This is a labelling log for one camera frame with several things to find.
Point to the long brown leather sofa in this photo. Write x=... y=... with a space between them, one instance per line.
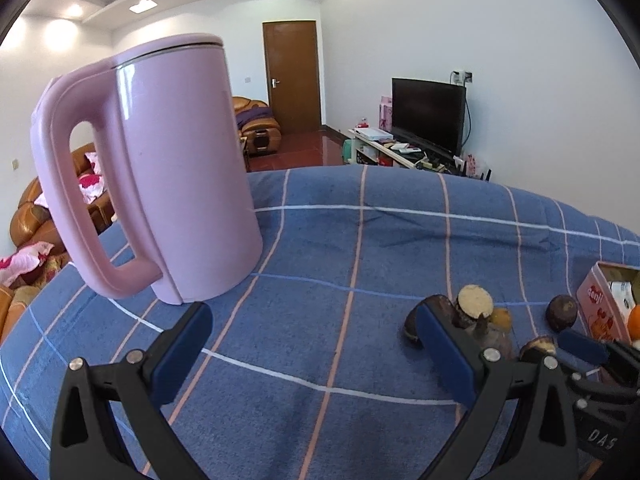
x=30 y=220

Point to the orange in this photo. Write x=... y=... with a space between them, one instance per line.
x=635 y=322

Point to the black flat television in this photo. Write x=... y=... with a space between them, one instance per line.
x=425 y=110

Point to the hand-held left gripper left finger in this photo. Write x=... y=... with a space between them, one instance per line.
x=182 y=355

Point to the dark passion fruit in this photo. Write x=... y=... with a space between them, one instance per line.
x=561 y=312

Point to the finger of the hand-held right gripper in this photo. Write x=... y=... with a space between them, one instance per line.
x=582 y=347

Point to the pink electric kettle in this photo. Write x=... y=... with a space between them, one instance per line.
x=190 y=185

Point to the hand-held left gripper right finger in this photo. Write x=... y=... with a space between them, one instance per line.
x=445 y=355

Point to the cut taro piece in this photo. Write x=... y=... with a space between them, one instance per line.
x=475 y=301
x=539 y=346

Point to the blue checked cloth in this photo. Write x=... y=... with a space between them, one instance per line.
x=350 y=240

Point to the pink gift bag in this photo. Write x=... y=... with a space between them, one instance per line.
x=385 y=112

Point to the pink tin box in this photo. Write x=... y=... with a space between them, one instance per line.
x=595 y=305

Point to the white flat box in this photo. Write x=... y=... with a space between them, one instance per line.
x=372 y=133

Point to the pink floral pillow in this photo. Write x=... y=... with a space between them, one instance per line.
x=22 y=262
x=92 y=187

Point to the square ceiling light panel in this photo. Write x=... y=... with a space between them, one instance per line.
x=143 y=7

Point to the dark cut beetroot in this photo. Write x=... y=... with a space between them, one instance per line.
x=411 y=330

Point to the wall power socket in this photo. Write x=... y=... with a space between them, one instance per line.
x=462 y=76

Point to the small red ornament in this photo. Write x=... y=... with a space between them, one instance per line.
x=362 y=122

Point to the brown wooden door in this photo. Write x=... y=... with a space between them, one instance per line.
x=292 y=75

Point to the recessed ceiling spotlight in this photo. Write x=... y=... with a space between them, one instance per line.
x=75 y=10

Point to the brown leather armchair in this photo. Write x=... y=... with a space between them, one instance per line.
x=262 y=135

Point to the purple blanket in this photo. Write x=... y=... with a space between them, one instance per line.
x=252 y=114

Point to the white television stand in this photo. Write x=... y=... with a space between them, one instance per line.
x=395 y=154

